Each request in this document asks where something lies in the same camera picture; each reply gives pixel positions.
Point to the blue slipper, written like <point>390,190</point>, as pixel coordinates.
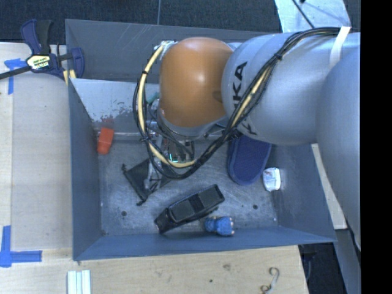
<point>246,162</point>

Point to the white packet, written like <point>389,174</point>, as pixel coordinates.
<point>272,179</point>

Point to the grey metal bin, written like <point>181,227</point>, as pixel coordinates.
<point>122,219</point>

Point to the small orange block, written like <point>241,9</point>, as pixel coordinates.
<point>105,140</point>

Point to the black cloth pouch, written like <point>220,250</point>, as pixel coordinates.
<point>137,174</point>

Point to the black stapler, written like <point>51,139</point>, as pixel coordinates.
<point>190,208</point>

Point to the blue toy animal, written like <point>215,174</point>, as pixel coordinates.
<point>219,225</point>

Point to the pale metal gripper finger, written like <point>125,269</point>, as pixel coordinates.
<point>158,173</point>
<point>150,173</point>

